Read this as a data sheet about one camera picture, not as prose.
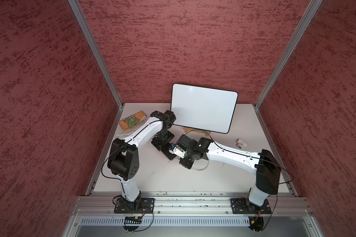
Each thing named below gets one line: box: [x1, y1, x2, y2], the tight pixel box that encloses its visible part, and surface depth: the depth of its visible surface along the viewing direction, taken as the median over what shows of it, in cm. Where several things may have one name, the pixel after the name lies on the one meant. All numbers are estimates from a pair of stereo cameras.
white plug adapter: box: [235, 138, 248, 150], surface depth 97 cm
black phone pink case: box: [160, 142, 177, 161], surface depth 76 cm
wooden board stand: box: [182, 126, 212, 136], surface depth 102 cm
